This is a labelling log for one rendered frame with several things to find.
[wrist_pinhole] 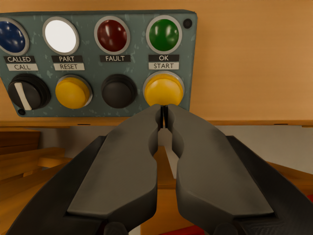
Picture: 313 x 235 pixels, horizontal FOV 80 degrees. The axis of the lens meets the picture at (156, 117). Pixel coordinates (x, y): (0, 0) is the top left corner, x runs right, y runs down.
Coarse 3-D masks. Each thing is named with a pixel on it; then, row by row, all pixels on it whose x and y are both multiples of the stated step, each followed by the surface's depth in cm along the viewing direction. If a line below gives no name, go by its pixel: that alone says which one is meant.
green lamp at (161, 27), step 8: (160, 24) 12; (168, 24) 12; (152, 32) 12; (160, 32) 12; (168, 32) 12; (176, 32) 12; (152, 40) 13; (160, 40) 13; (168, 40) 13; (176, 40) 13; (160, 48) 13; (168, 48) 13
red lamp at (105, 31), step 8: (104, 24) 12; (112, 24) 12; (120, 24) 12; (104, 32) 12; (112, 32) 12; (120, 32) 12; (104, 40) 13; (112, 40) 13; (120, 40) 13; (112, 48) 13; (120, 48) 13
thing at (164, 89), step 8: (152, 80) 14; (160, 80) 13; (168, 80) 13; (176, 80) 14; (152, 88) 14; (160, 88) 14; (168, 88) 14; (176, 88) 14; (152, 96) 14; (160, 96) 14; (168, 96) 14; (176, 96) 14; (152, 104) 14; (160, 104) 14; (176, 104) 14
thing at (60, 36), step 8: (48, 24) 12; (56, 24) 12; (64, 24) 12; (48, 32) 12; (56, 32) 12; (64, 32) 12; (72, 32) 13; (48, 40) 13; (56, 40) 13; (64, 40) 13; (72, 40) 13; (56, 48) 13; (64, 48) 13; (72, 48) 13
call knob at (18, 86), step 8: (16, 80) 14; (24, 80) 14; (32, 80) 14; (8, 88) 14; (16, 88) 14; (24, 88) 14; (32, 88) 14; (40, 88) 14; (16, 96) 14; (24, 96) 14; (32, 96) 14; (40, 96) 14; (16, 104) 14; (24, 104) 14; (32, 104) 14; (40, 104) 15
